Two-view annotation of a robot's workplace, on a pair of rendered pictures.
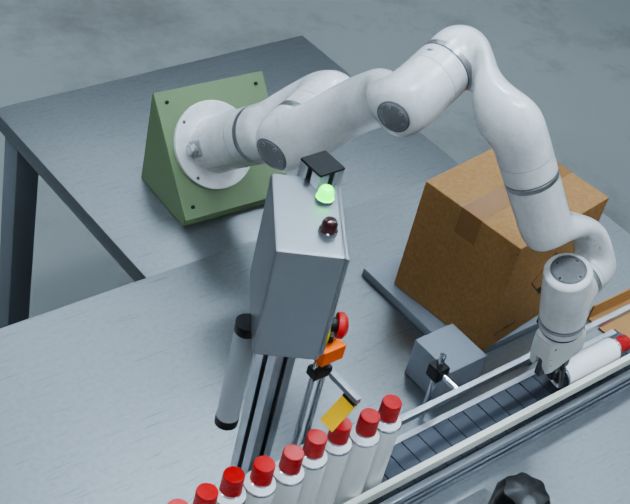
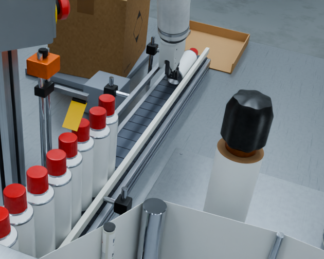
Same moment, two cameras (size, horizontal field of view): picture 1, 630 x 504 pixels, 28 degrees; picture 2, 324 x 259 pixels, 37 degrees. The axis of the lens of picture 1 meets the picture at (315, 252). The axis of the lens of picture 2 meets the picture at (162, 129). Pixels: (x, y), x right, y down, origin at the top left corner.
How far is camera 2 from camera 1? 1.12 m
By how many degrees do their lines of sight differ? 22
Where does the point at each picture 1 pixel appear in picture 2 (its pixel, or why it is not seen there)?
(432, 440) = (127, 135)
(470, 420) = (142, 116)
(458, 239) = (82, 16)
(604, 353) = (190, 57)
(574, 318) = (185, 17)
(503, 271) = (119, 22)
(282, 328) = (9, 11)
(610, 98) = not seen: hidden behind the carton
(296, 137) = not seen: outside the picture
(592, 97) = not seen: hidden behind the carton
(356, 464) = (100, 155)
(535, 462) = (187, 128)
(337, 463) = (88, 157)
